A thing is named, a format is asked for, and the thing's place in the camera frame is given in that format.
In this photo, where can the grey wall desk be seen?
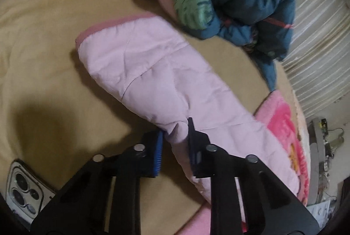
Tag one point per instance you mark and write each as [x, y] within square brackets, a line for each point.
[318, 158]

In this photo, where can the cream striped curtain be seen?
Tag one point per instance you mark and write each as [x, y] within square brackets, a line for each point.
[320, 46]

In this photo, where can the bed with tan sheet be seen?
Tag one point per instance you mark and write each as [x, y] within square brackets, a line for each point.
[41, 60]

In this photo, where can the pink printed fleece blanket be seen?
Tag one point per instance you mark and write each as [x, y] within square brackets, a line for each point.
[281, 120]

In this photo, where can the silver smartphone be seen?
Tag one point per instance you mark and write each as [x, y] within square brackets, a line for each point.
[24, 191]

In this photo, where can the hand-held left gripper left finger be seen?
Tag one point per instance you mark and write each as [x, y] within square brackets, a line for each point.
[157, 153]

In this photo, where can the pink quilted jacket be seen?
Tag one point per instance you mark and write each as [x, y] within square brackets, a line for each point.
[153, 68]

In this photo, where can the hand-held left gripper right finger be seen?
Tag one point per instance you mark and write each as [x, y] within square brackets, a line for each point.
[192, 153]

